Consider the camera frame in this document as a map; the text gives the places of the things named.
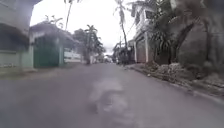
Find dark bush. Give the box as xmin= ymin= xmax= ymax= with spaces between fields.
xmin=112 ymin=42 xmax=134 ymax=66

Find clump of green trees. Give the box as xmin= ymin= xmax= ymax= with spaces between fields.
xmin=73 ymin=24 xmax=106 ymax=64

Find pale multi-storey building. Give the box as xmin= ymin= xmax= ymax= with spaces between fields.
xmin=128 ymin=0 xmax=158 ymax=64

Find white fence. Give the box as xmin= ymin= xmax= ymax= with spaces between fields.
xmin=63 ymin=49 xmax=84 ymax=64

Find thin palm tree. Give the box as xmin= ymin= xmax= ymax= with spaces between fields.
xmin=114 ymin=0 xmax=131 ymax=49

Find grey asphalt road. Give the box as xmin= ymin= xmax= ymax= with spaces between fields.
xmin=0 ymin=62 xmax=224 ymax=128

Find dirt and rubble verge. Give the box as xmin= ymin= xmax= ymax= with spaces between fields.
xmin=124 ymin=61 xmax=224 ymax=99

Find dark overhanging trees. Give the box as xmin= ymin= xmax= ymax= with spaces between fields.
xmin=146 ymin=0 xmax=214 ymax=66

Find green gate with roof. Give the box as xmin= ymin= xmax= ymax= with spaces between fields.
xmin=29 ymin=21 xmax=78 ymax=69

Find tall palm tree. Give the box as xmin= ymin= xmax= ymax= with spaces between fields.
xmin=63 ymin=0 xmax=83 ymax=32

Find grey concrete building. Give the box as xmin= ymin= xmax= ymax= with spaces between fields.
xmin=0 ymin=0 xmax=43 ymax=69

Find grey plaster wall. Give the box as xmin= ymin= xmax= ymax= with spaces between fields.
xmin=176 ymin=19 xmax=224 ymax=78

